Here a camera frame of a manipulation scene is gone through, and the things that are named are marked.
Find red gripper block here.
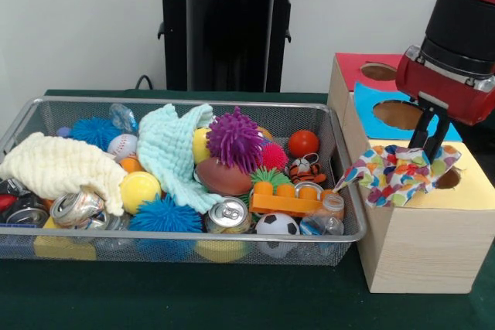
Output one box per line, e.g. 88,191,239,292
394,46,495,162

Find red smooth ball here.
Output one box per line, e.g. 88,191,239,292
288,130,320,160

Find shallow wire mesh bin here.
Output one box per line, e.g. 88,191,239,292
0,96,367,267

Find light teal waffle cloth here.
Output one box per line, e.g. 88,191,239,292
137,104,224,214

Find wooden box with three holes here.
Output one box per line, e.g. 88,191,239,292
326,53,495,294

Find blue spiky rubber ball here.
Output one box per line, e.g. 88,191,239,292
128,193,204,235
68,116,123,151

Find brown toy football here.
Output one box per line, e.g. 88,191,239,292
195,157,254,196

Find yellow smooth ball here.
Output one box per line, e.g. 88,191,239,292
119,171,162,215

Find cream waffle cloth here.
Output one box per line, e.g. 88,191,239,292
0,131,128,216

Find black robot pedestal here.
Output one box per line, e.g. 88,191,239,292
149,0,311,94

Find purple spiky rubber ball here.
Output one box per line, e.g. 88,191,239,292
206,106,266,173

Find orange toy building block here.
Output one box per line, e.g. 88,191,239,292
249,182,343,218

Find dark green table cloth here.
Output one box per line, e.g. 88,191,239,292
0,89,495,330

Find black and white soccer ball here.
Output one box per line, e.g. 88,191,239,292
254,212,301,258

